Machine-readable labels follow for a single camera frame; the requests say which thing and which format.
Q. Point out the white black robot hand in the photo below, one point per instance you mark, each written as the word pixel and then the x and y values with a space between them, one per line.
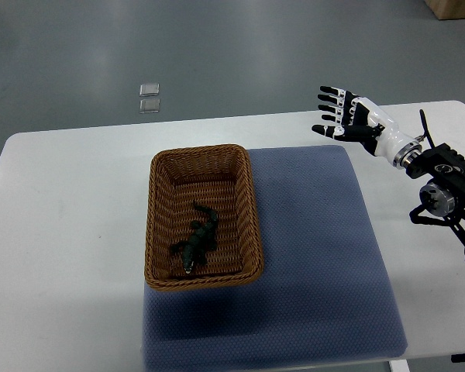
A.
pixel 353 118

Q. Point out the dark green toy crocodile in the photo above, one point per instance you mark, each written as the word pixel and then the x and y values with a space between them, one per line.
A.
pixel 202 239

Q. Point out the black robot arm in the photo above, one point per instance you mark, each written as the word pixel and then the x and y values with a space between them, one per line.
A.
pixel 442 198

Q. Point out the brown wicker basket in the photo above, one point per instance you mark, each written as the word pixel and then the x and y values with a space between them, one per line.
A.
pixel 219 177

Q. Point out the wooden box corner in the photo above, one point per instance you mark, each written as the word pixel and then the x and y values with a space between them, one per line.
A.
pixel 447 9

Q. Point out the blue-grey textured mat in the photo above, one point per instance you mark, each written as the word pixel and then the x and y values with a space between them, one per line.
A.
pixel 324 295

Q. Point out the upper floor outlet plate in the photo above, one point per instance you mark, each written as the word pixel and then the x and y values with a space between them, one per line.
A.
pixel 149 89

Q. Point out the white table leg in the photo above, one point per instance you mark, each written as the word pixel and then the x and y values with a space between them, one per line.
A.
pixel 399 366

